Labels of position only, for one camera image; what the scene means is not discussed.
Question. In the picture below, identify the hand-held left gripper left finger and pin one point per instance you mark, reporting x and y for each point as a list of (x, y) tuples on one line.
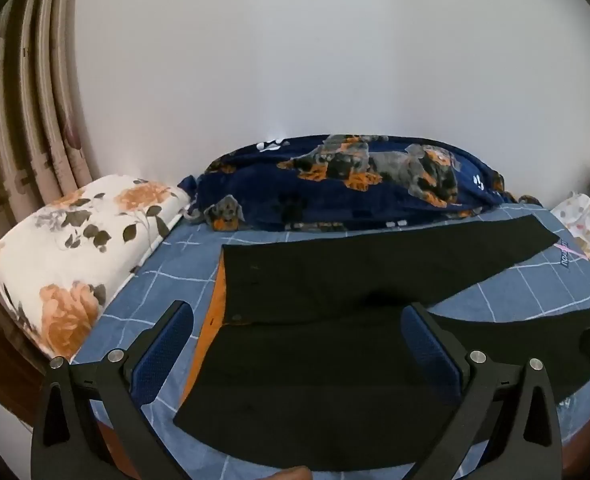
[(162, 350)]

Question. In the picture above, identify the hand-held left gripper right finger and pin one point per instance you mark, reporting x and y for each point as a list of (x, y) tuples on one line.
[(432, 355)]

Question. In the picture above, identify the black pants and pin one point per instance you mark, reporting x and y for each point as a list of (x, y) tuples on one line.
[(325, 360)]

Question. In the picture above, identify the person's left hand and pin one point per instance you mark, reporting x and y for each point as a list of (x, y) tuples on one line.
[(290, 474)]

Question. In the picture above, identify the blue checked bedsheet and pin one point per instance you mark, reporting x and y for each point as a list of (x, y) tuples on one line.
[(525, 290)]

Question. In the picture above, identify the white floral pillow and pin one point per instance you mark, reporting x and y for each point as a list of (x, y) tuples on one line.
[(75, 250)]

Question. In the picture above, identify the navy dog print blanket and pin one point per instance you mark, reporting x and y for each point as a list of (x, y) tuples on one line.
[(325, 185)]

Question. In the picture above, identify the beige patterned curtain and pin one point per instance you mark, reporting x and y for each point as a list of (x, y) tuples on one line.
[(20, 125)]

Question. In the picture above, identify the wooden bed frame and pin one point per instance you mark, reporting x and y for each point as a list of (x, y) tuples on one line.
[(0, 355)]

